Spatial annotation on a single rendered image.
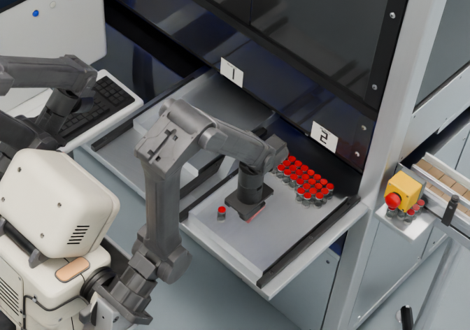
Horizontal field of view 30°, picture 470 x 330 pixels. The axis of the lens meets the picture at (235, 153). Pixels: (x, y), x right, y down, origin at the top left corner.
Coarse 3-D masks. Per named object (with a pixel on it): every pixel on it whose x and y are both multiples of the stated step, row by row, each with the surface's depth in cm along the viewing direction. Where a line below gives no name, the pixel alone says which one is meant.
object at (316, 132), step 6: (318, 126) 232; (312, 132) 236; (318, 132) 234; (318, 138) 235; (324, 138) 234; (330, 138) 232; (336, 138) 230; (324, 144) 235; (330, 144) 233; (336, 144) 231
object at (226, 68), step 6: (222, 60) 248; (222, 66) 249; (228, 66) 247; (234, 66) 245; (222, 72) 251; (228, 72) 249; (234, 72) 247; (240, 72) 245; (234, 78) 248; (240, 78) 246; (240, 84) 248
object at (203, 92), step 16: (192, 80) 260; (208, 80) 265; (224, 80) 265; (176, 96) 258; (192, 96) 260; (208, 96) 260; (224, 96) 261; (240, 96) 261; (144, 112) 250; (208, 112) 256; (224, 112) 256; (240, 112) 257; (256, 112) 257; (272, 112) 258; (144, 128) 246; (240, 128) 253; (256, 128) 249; (192, 160) 243; (208, 160) 244
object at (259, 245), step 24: (216, 192) 233; (288, 192) 238; (192, 216) 227; (216, 216) 231; (264, 216) 232; (288, 216) 233; (312, 216) 233; (216, 240) 225; (240, 240) 226; (264, 240) 227; (288, 240) 227; (264, 264) 222
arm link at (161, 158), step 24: (168, 120) 149; (192, 120) 149; (144, 144) 149; (168, 144) 148; (192, 144) 148; (144, 168) 152; (168, 168) 146; (168, 192) 156; (168, 216) 162; (144, 240) 173; (168, 240) 169; (168, 264) 174
